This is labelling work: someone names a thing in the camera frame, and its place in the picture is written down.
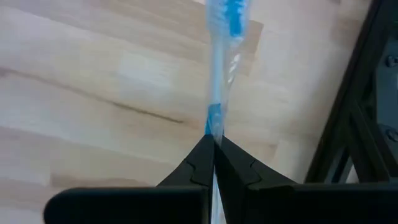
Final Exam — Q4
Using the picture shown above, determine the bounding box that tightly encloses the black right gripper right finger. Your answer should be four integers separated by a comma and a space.
214, 136, 398, 224

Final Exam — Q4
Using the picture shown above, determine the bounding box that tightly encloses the black aluminium table frame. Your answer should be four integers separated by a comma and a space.
304, 0, 398, 185

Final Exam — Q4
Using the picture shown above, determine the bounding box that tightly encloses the blue white toothbrush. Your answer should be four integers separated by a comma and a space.
203, 0, 265, 224

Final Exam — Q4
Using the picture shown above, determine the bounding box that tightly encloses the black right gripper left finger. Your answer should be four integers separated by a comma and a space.
42, 134, 216, 224

